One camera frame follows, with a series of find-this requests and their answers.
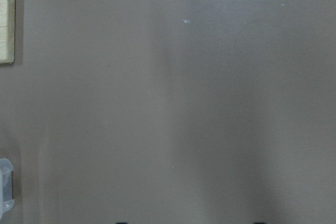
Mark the clear plastic egg box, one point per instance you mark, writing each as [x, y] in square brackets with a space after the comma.
[6, 187]

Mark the wooden cutting board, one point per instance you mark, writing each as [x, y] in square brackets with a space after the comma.
[7, 27]

